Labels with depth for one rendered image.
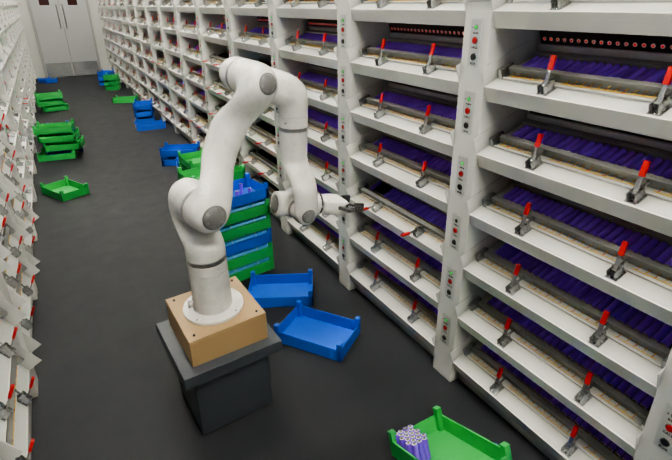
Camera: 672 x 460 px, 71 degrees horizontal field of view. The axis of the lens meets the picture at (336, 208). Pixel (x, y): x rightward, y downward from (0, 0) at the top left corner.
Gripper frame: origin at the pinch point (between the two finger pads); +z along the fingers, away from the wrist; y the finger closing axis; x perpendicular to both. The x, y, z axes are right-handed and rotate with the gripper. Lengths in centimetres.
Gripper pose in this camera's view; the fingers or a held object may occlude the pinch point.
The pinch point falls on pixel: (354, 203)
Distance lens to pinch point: 172.1
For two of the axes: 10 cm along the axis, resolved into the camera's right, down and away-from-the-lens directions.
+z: 8.5, -0.1, 5.3
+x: 1.7, -9.4, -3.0
